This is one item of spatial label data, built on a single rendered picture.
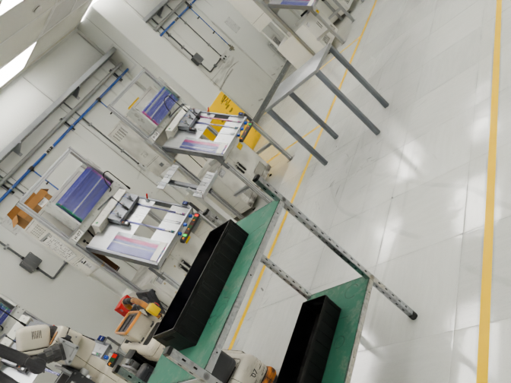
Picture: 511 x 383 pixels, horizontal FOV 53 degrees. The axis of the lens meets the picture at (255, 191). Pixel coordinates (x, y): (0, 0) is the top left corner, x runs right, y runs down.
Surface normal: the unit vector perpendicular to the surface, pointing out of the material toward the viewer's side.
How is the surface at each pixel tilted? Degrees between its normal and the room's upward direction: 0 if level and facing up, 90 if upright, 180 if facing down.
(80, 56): 90
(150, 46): 90
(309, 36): 90
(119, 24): 90
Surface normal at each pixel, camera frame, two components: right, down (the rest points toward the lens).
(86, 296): 0.60, -0.39
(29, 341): 0.50, -0.22
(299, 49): -0.34, 0.67
